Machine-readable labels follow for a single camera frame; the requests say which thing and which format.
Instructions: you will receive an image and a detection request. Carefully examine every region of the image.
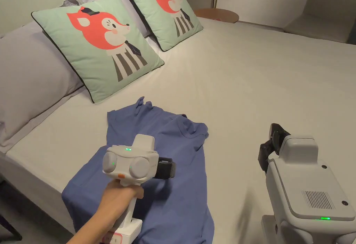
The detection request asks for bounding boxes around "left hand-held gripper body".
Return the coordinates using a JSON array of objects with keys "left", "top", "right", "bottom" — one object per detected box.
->
[{"left": 101, "top": 134, "right": 177, "bottom": 244}]

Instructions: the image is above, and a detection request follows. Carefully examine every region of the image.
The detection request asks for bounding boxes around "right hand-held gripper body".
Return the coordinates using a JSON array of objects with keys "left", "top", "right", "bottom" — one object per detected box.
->
[{"left": 261, "top": 132, "right": 356, "bottom": 244}]

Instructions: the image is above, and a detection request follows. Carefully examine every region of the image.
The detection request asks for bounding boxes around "blue t-shirt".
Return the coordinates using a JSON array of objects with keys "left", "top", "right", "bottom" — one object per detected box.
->
[{"left": 62, "top": 96, "right": 216, "bottom": 244}]

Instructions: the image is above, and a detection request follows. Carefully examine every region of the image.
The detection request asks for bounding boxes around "person's left forearm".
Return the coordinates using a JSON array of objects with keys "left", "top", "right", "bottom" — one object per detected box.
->
[{"left": 66, "top": 213, "right": 112, "bottom": 244}]

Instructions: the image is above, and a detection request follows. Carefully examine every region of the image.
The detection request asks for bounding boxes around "person's left hand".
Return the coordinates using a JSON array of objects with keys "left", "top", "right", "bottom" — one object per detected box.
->
[{"left": 96, "top": 178, "right": 144, "bottom": 228}]

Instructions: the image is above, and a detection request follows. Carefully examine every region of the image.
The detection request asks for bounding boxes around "bed with beige sheet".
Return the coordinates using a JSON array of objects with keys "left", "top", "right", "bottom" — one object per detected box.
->
[{"left": 0, "top": 14, "right": 356, "bottom": 244}]

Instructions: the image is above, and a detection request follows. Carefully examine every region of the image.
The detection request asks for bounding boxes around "large fox print cushion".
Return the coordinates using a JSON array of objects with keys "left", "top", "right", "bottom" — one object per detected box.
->
[{"left": 31, "top": 0, "right": 165, "bottom": 104}]

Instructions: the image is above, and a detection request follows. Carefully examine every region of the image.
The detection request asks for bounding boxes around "round wooden side table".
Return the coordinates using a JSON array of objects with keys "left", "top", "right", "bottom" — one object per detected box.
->
[{"left": 193, "top": 8, "right": 240, "bottom": 24}]

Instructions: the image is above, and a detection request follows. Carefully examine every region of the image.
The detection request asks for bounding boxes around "large grey pillow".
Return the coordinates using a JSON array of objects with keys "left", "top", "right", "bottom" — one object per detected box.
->
[{"left": 0, "top": 21, "right": 84, "bottom": 148}]

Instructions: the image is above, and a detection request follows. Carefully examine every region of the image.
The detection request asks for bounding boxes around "small fox print cushion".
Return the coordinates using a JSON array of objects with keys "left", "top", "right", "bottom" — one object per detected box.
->
[{"left": 122, "top": 0, "right": 204, "bottom": 52}]

